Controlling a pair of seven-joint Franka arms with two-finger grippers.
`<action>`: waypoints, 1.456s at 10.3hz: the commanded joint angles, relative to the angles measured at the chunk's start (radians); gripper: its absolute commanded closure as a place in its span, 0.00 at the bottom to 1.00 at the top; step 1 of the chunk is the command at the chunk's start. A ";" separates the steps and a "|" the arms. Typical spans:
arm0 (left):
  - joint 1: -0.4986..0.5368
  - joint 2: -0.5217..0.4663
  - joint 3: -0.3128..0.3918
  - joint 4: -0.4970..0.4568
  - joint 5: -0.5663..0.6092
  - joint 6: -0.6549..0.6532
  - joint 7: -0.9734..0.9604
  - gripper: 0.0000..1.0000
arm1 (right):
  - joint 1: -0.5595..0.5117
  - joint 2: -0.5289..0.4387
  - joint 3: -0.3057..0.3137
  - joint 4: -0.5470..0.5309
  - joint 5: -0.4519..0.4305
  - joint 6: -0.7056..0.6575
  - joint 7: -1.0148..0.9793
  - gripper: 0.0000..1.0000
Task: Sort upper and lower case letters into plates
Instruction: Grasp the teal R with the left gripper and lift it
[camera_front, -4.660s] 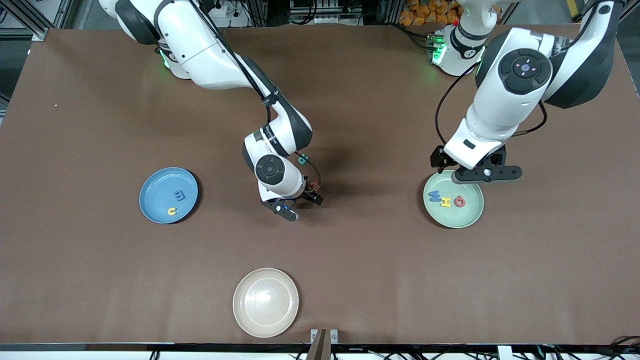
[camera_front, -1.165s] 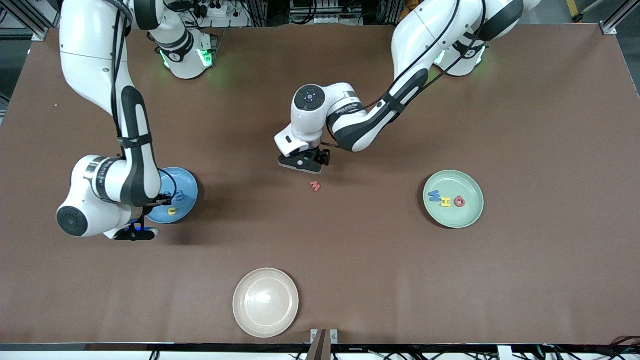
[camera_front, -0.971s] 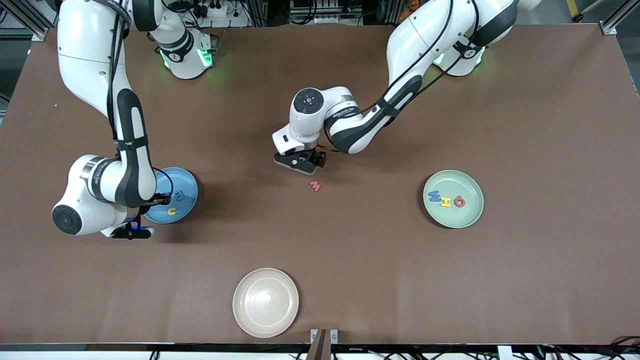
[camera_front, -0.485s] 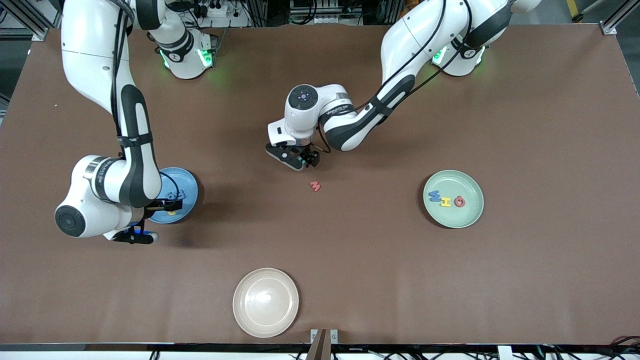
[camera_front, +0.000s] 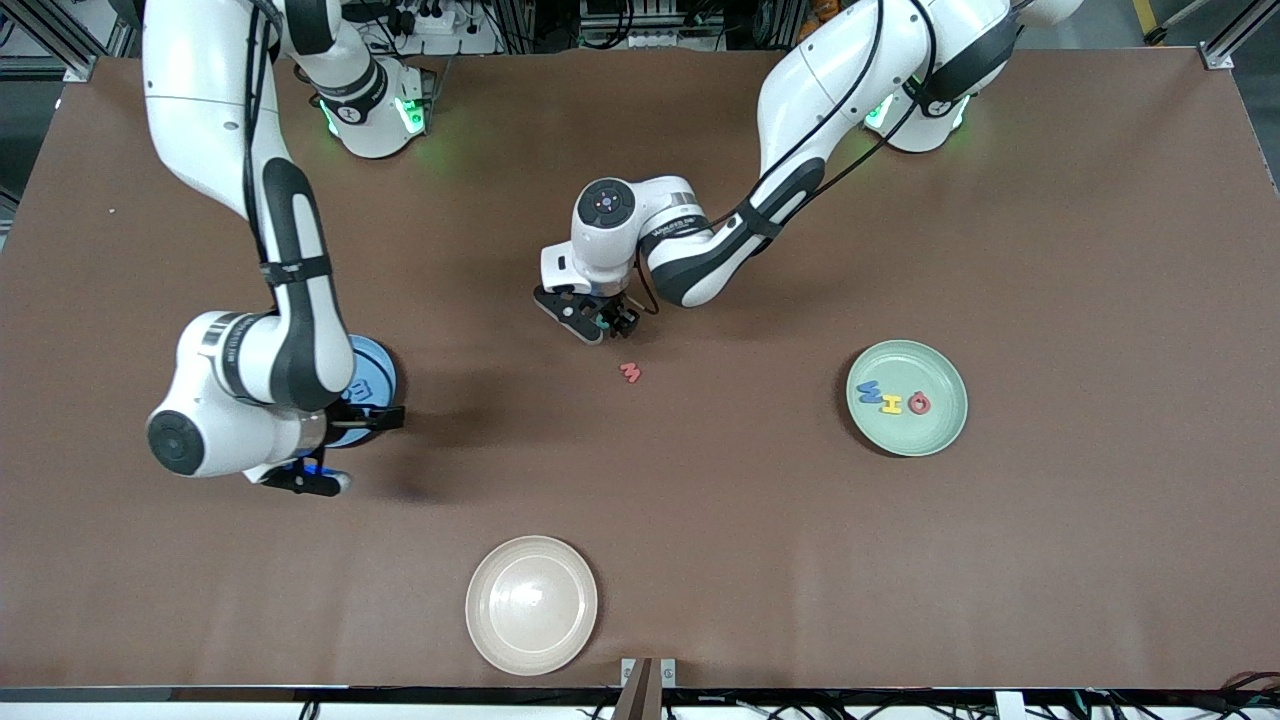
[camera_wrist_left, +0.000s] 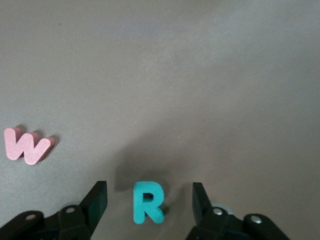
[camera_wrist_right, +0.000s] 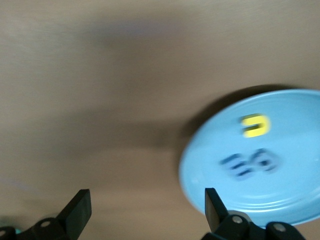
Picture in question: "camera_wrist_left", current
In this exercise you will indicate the pink foam letter w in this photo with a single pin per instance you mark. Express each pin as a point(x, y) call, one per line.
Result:
point(15, 147)

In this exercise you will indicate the brown table cover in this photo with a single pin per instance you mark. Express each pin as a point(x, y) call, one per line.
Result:
point(200, 75)

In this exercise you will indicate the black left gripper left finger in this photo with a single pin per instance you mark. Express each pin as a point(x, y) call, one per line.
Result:
point(75, 217)

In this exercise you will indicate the teal foam letter R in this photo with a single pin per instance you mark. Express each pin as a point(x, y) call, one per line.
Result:
point(138, 205)

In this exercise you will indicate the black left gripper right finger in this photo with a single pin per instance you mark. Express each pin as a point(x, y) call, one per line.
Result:
point(215, 225)

